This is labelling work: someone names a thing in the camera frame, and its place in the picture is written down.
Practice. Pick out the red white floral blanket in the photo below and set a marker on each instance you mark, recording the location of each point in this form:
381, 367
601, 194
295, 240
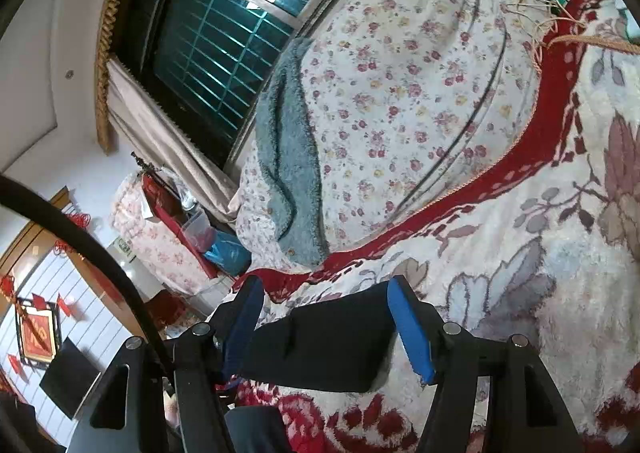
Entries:
544, 243

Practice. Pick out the floral covered furniture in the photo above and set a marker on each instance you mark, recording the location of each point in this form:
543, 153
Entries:
158, 248

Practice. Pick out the beige curtain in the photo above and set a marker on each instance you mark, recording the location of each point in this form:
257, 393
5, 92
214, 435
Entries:
138, 117

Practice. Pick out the clear plastic container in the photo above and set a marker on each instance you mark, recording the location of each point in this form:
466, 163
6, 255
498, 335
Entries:
199, 232

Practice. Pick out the dark jacket sleeve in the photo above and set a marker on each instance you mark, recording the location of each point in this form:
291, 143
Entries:
257, 430

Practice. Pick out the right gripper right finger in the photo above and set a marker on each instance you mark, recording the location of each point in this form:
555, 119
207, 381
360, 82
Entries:
526, 412

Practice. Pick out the window with green grille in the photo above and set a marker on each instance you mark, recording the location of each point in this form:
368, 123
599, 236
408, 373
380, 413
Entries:
208, 60

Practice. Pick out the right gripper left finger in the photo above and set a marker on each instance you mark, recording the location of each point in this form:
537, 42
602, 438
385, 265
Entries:
125, 412

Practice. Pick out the floral quilt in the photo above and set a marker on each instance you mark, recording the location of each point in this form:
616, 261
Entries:
409, 99

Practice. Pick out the teal fleece jacket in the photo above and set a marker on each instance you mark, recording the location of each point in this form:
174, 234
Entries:
288, 158

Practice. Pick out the blue plastic bag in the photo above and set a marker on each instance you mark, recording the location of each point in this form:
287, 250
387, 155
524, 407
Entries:
228, 253

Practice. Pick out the black pants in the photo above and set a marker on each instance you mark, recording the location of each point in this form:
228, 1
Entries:
338, 345

